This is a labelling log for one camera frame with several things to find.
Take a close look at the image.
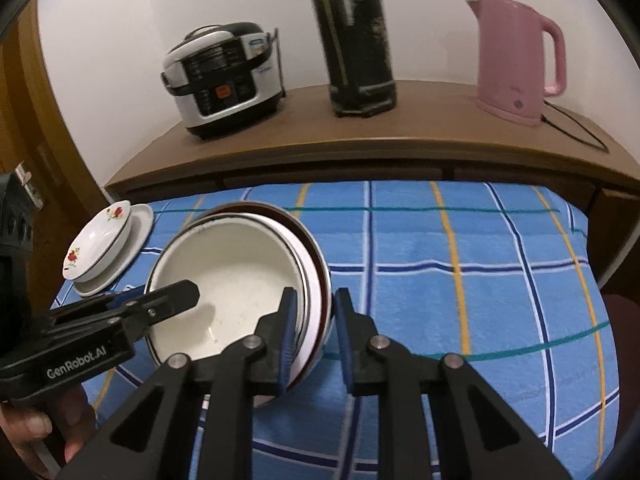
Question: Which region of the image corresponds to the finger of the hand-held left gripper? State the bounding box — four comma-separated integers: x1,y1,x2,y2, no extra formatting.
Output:
50,287,148,323
42,280,202,346

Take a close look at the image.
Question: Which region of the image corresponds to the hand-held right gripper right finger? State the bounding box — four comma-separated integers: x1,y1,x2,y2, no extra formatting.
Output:
334,287,573,480

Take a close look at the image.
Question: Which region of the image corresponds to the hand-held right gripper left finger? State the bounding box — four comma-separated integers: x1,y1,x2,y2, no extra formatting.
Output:
60,287,300,480

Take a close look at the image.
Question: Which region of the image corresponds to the stainless steel bowl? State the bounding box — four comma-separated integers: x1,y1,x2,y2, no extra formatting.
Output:
186,201,335,407

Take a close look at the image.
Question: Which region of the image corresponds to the red flower white plate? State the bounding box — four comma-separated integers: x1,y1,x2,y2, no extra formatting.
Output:
61,200,134,282

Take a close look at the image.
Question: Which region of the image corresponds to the white enamel bowl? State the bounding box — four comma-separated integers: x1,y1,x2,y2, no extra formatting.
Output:
145,211,307,367

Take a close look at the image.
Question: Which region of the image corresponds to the plain grey plate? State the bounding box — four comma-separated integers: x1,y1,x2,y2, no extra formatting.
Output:
74,203,155,297

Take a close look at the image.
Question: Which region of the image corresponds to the person's left hand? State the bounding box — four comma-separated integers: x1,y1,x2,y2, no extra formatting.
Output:
0,385,98,480

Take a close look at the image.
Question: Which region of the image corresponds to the blue plaid tablecloth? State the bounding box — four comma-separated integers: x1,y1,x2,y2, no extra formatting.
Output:
50,181,621,480

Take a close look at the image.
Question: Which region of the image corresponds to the white black rice cooker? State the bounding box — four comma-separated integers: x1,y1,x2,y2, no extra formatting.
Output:
161,21,287,141

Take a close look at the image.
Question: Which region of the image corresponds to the brown wooden cabinet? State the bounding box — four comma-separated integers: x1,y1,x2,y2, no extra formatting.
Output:
104,80,640,291

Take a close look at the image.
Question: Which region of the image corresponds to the brown wooden door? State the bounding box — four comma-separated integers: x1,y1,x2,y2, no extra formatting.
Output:
0,42,46,221

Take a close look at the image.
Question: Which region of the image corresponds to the black thermos flask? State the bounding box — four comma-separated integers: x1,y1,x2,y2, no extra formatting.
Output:
301,0,397,118

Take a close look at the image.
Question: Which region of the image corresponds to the pink electric kettle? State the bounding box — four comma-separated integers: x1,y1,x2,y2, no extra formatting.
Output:
466,0,569,127

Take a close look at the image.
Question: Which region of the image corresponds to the metal door handle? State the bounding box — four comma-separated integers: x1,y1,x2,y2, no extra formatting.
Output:
14,161,46,210

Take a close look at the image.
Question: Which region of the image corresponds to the wooden door frame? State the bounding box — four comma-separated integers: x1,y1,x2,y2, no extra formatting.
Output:
17,0,108,206

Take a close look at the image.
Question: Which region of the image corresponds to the black kettle cable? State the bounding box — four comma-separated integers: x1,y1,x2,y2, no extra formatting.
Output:
540,100,610,153

